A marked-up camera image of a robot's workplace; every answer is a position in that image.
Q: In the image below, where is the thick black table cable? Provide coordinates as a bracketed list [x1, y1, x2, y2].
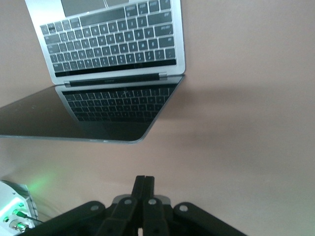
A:
[22, 213, 44, 224]

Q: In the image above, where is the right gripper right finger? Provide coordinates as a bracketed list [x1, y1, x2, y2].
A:
[143, 176, 247, 236]

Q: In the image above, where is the silver grey laptop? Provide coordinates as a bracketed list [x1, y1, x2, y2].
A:
[0, 0, 186, 144]

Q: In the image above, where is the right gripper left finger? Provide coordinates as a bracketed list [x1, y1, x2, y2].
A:
[14, 175, 146, 236]

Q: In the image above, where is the brown table cover mat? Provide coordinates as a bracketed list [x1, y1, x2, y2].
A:
[0, 0, 315, 236]

